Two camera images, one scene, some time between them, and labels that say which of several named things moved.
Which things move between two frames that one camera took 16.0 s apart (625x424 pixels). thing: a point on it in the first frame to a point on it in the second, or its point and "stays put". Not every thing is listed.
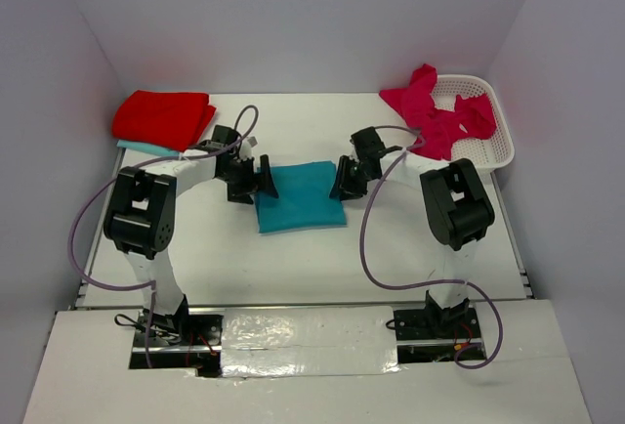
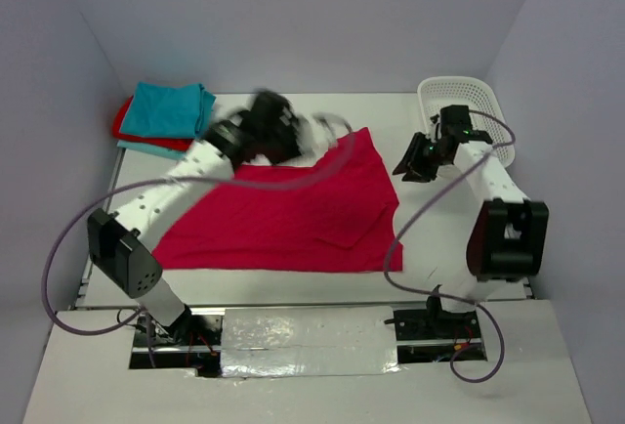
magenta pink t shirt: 439,127 to 345,221
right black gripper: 343,182 to 412,159
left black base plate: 183,330 stays put
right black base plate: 437,324 stays put
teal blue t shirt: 303,201 to 175,109
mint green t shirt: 145,148 stays put
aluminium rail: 215,305 stays put
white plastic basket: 492,153 stays put
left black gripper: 265,182 to 294,148
